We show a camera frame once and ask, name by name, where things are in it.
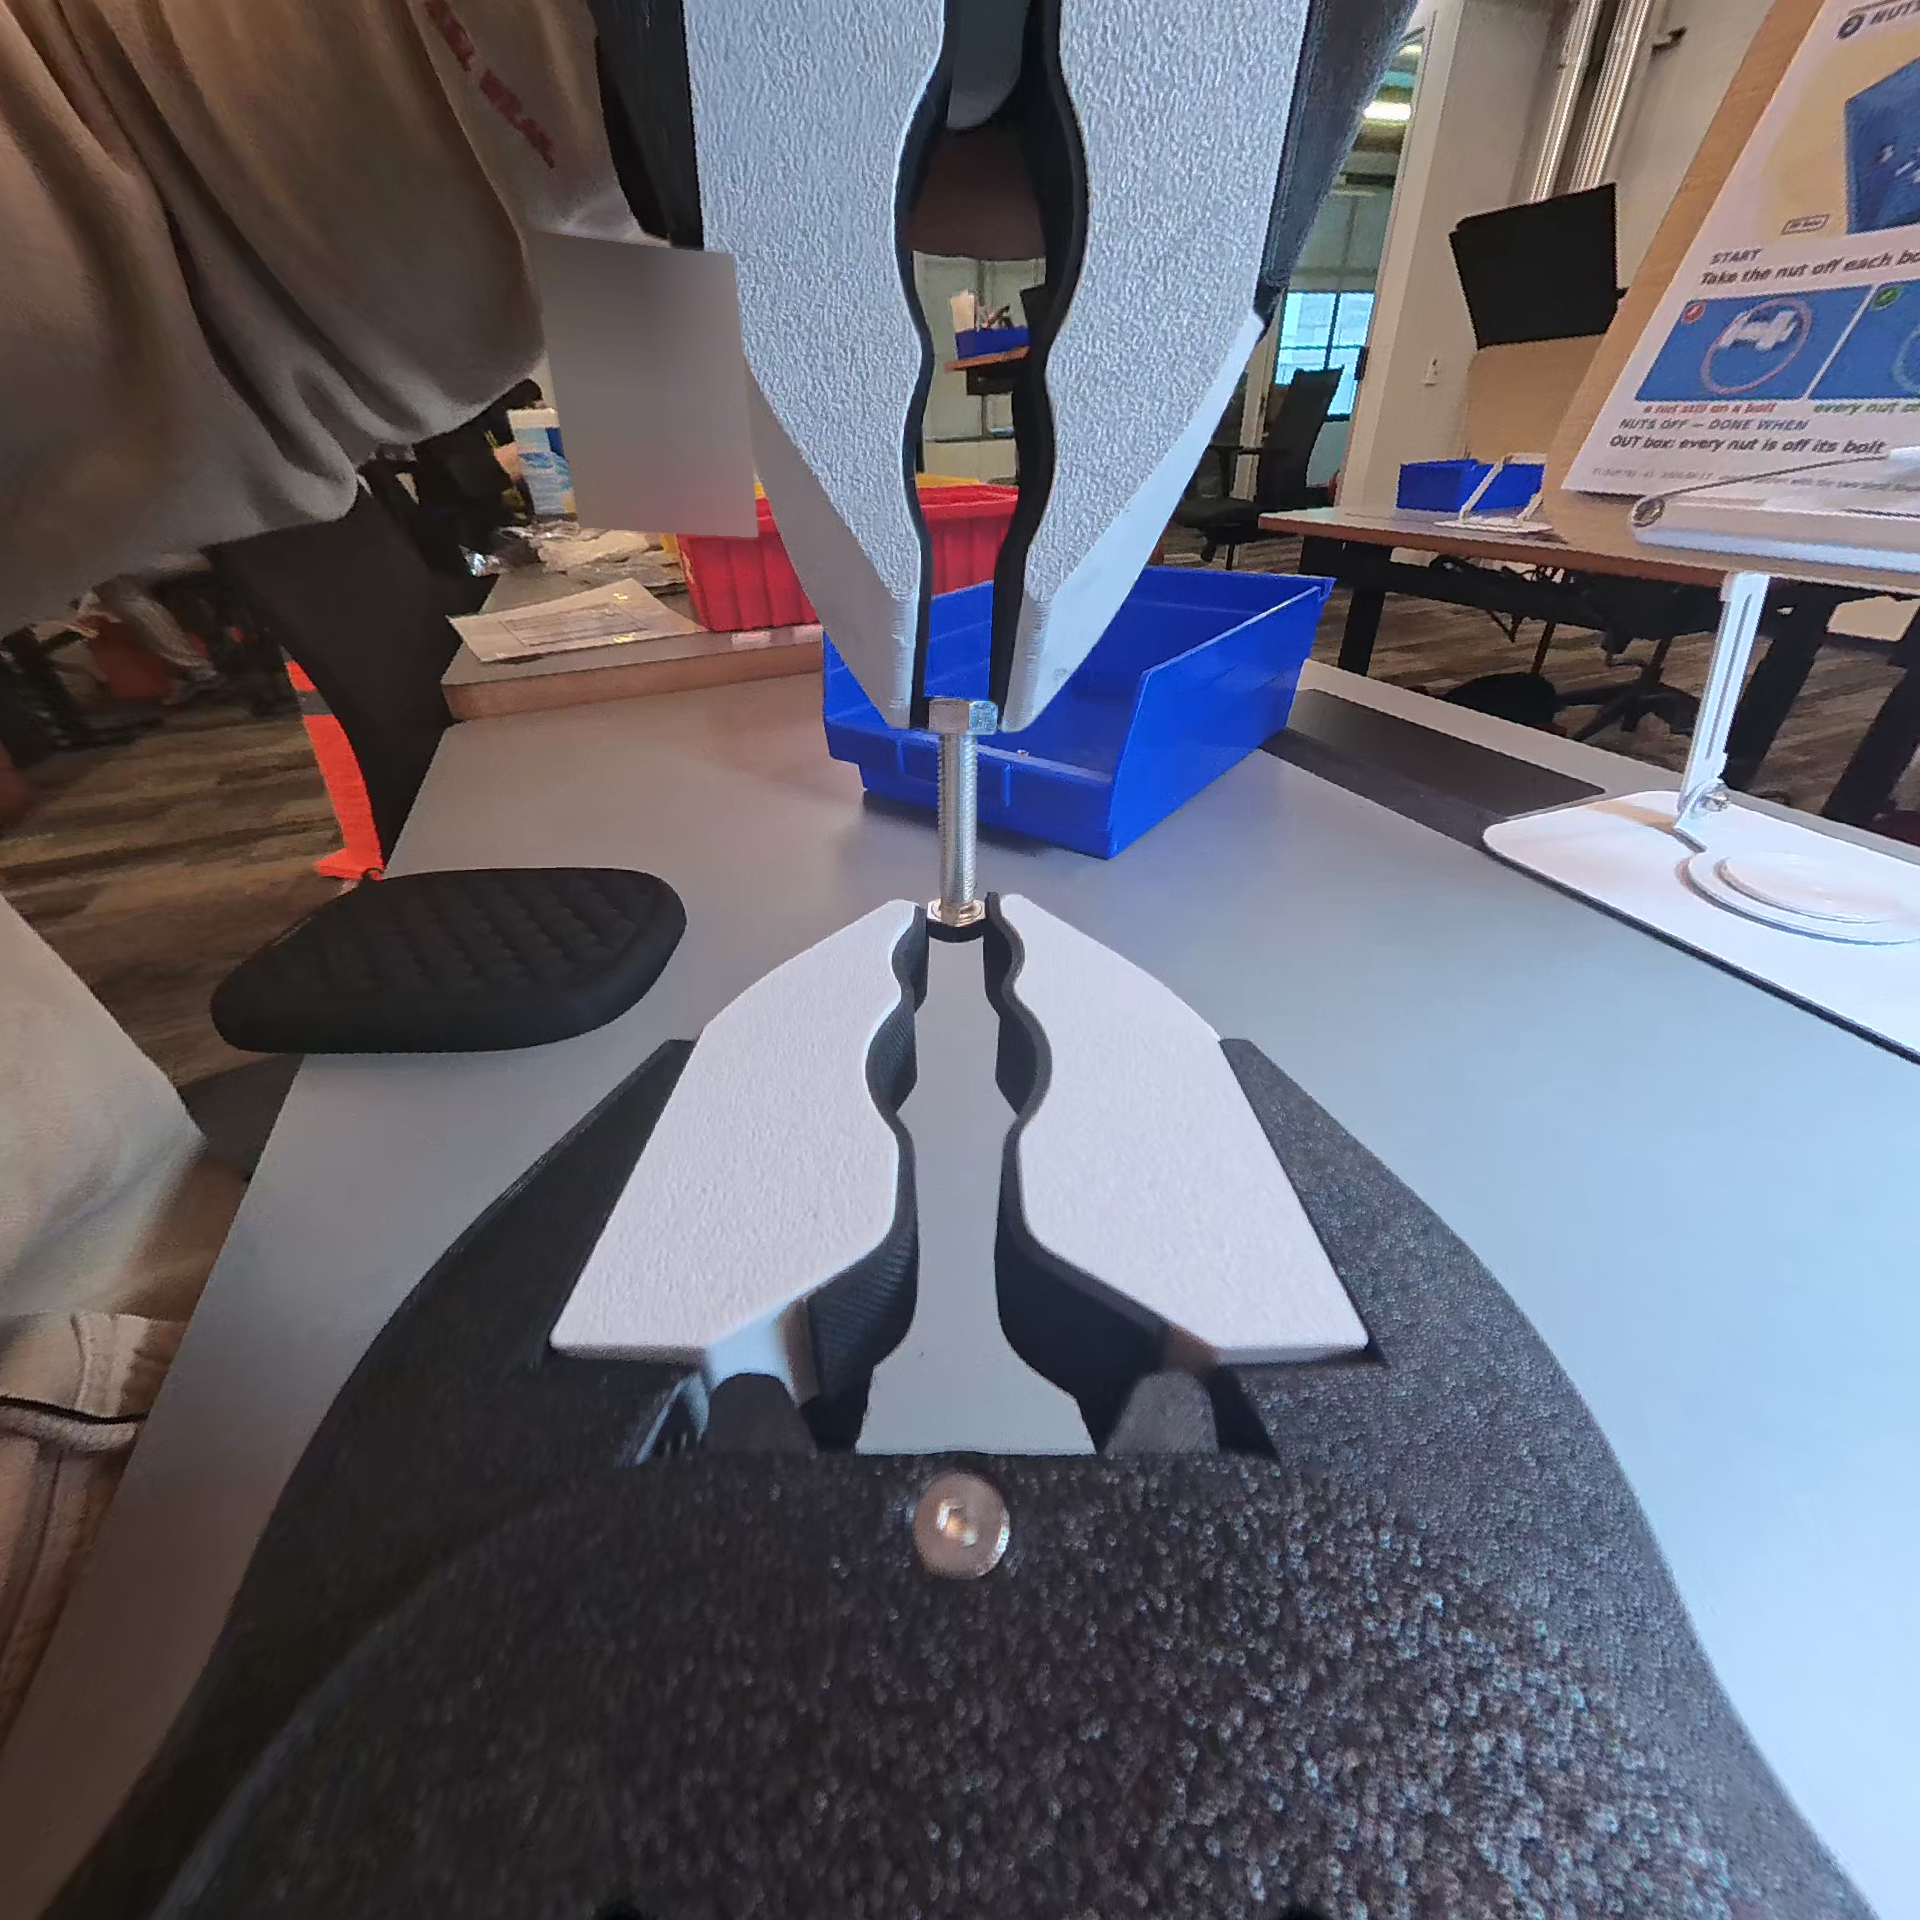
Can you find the white instruction sign stand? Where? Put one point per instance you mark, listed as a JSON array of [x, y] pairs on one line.
[[1621, 862]]

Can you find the thin silver bolt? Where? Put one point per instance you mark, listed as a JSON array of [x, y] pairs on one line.
[[957, 818]]

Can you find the black leaning panel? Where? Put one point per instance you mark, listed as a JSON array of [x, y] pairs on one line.
[[360, 645]]

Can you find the printed paper sheet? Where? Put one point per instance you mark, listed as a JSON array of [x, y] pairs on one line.
[[579, 618]]

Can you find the small silver hex nut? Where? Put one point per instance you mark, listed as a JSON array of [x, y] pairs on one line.
[[960, 715]]

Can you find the blue plastic bin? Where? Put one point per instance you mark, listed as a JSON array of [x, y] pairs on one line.
[[1440, 483], [1202, 675]]

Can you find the person's left hand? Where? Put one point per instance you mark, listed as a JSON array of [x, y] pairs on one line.
[[975, 194]]

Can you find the red plastic bin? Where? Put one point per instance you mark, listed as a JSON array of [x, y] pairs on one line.
[[734, 578]]

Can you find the wooden desk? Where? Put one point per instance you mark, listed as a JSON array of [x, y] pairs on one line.
[[1350, 523]]

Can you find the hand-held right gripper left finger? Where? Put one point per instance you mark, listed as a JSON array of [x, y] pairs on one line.
[[734, 1170]]

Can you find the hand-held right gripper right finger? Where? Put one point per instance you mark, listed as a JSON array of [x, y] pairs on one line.
[[1172, 1170]]

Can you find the person's left forearm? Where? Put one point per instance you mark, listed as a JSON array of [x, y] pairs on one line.
[[224, 270]]

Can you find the black office chair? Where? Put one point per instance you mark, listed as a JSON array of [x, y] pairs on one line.
[[1290, 435]]

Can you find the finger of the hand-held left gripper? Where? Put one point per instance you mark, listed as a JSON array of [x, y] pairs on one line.
[[797, 224], [1172, 181]]

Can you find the black chair armrest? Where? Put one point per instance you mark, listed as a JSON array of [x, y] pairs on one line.
[[452, 960]]

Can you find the orange plastic piece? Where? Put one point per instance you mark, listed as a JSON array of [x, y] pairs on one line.
[[339, 780]]

